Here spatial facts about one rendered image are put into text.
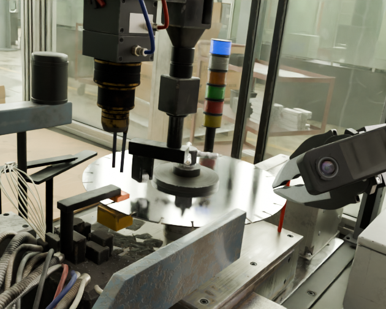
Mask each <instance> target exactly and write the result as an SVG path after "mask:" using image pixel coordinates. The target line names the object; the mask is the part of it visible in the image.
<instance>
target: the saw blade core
mask: <svg viewBox="0 0 386 309"><path fill-rule="evenodd" d="M120 162H121V151H120V152H117V153H116V165H115V168H112V154H109V155H106V156H104V157H101V158H99V159H97V160H95V161H94V162H92V163H91V164H90V165H89V166H88V167H87V168H86V169H85V170H84V172H83V175H82V183H83V186H84V188H85V190H86V191H90V190H93V189H96V188H100V187H103V186H106V185H109V184H113V185H116V186H119V187H120V188H121V190H123V191H125V192H127V193H129V194H130V198H129V199H127V200H124V201H122V202H118V203H116V202H114V201H112V200H110V199H106V200H103V201H100V202H99V203H101V204H102V205H104V206H107V207H108V206H110V205H112V206H113V208H111V209H112V210H114V211H116V212H119V213H122V214H124V215H127V216H131V217H133V218H137V219H140V220H144V221H148V222H152V223H157V224H159V223H160V221H161V219H163V220H162V222H161V224H164V225H168V226H177V227H190V228H192V224H191V222H193V225H194V228H200V227H202V226H204V225H206V224H208V223H210V222H211V221H213V220H215V219H217V218H219V217H220V216H222V215H225V214H226V213H228V212H230V211H232V210H234V209H236V208H240V209H242V210H244V211H247V215H246V222H245V225H247V224H250V223H256V222H259V221H262V220H265V219H267V218H269V217H271V216H273V215H275V214H277V212H279V211H280V210H281V209H282V208H283V206H284V205H285V203H286V199H283V198H282V197H280V196H278V195H276V194H275V193H274V192H273V190H274V189H273V188H272V187H271V186H272V183H273V181H274V179H275V177H274V176H272V175H271V174H269V173H268V172H266V171H264V170H263V169H261V168H259V167H257V166H254V165H252V164H250V163H247V162H244V161H241V160H239V159H235V158H231V157H229V156H222V155H221V154H218V158H217V159H209V158H197V163H199V164H200V165H201V166H204V167H207V168H209V169H212V170H214V171H215V172H216V173H217V174H218V175H219V178H220V179H219V185H218V187H217V188H215V189H213V190H211V191H207V192H202V193H184V192H179V191H173V190H170V189H166V188H163V187H161V186H159V185H157V184H156V183H155V182H153V180H148V181H147V182H145V183H137V181H135V180H134V179H132V178H131V169H132V155H131V154H128V150H126V151H125V157H124V172H123V173H120V172H119V170H120ZM113 203H114V204H113ZM133 212H135V213H133ZM255 214H256V215H259V216H261V217H262V218H263V219H260V218H258V217H256V216H254V215H255Z"/></svg>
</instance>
